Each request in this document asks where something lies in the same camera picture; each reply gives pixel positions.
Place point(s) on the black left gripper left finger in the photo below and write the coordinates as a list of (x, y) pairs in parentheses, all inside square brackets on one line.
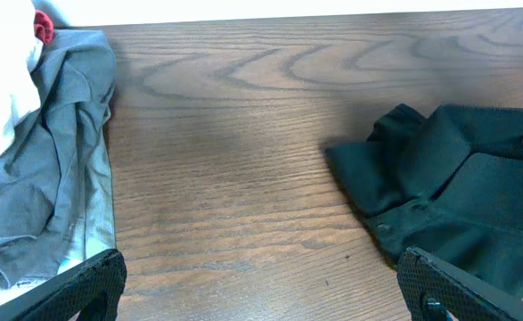
[(89, 291)]

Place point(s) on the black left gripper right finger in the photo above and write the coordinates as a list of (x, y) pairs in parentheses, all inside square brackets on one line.
[(435, 290)]

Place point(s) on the black t-shirt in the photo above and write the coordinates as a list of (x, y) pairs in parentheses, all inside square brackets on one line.
[(450, 183)]

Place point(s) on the grey folded shirt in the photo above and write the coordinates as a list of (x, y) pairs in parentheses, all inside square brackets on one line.
[(42, 173)]

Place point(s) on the beige folded shirt bottom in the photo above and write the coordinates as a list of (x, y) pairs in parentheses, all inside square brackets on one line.
[(93, 230)]

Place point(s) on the white folded shirt top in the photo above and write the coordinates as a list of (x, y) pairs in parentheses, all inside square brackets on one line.
[(24, 31)]

